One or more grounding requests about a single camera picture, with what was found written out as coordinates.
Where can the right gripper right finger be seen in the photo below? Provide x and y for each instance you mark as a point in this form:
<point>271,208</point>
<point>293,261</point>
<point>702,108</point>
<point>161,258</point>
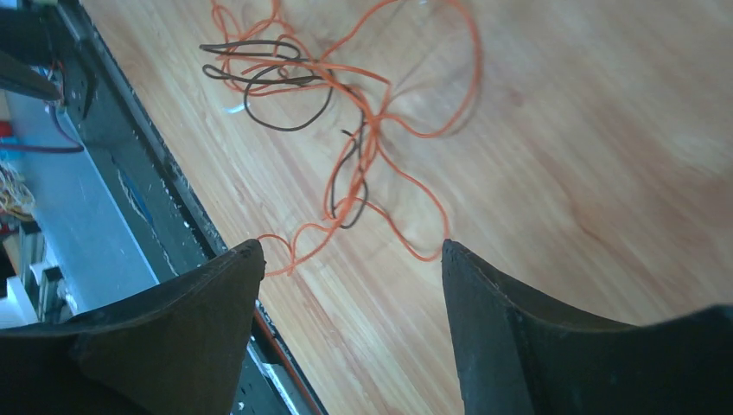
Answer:
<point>520,351</point>

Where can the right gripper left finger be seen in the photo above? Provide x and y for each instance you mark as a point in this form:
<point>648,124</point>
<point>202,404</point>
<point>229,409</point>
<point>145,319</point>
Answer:
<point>176,348</point>

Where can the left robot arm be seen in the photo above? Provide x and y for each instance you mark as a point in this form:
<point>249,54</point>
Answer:
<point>31,35</point>

